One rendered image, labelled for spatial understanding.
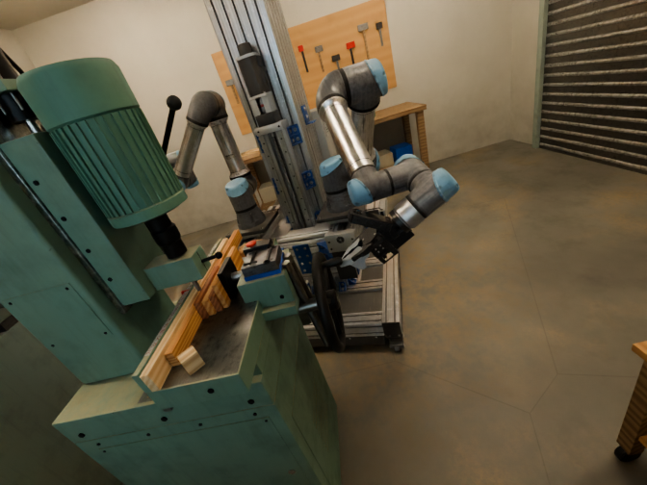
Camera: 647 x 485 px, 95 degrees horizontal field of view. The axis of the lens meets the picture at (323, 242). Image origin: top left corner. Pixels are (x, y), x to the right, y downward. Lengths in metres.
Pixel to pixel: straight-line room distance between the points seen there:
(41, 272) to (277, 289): 0.53
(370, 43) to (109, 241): 3.68
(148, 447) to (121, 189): 0.70
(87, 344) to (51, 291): 0.18
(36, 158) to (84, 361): 0.54
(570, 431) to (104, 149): 1.69
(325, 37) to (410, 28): 0.97
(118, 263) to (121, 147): 0.28
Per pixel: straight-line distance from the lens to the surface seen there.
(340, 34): 4.07
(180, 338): 0.80
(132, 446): 1.11
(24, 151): 0.84
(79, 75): 0.74
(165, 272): 0.87
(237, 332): 0.77
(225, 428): 0.95
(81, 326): 0.98
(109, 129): 0.74
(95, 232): 0.84
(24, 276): 0.96
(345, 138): 0.89
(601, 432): 1.63
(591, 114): 3.84
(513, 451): 1.52
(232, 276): 0.88
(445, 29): 4.40
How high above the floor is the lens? 1.35
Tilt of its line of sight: 27 degrees down
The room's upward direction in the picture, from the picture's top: 18 degrees counter-clockwise
